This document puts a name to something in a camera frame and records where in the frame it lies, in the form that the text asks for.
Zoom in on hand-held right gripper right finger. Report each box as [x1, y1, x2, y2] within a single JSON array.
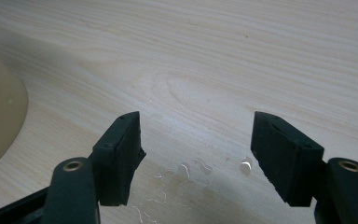
[[250, 111, 325, 208]]

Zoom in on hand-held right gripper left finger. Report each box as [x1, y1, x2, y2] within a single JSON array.
[[91, 111, 147, 207]]

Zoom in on clear liquid spill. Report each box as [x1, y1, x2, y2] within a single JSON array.
[[132, 155, 255, 224]]

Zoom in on beige drain basket basin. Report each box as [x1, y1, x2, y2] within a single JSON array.
[[0, 43, 30, 178]]

